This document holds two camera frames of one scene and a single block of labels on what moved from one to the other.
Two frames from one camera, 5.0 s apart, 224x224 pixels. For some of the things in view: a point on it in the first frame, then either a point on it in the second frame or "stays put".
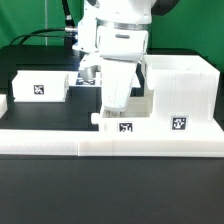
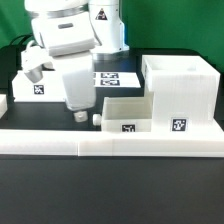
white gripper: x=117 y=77 -> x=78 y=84
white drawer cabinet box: x=186 y=93 stays put
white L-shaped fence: x=103 y=143 stays put
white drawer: x=40 y=86 stays put
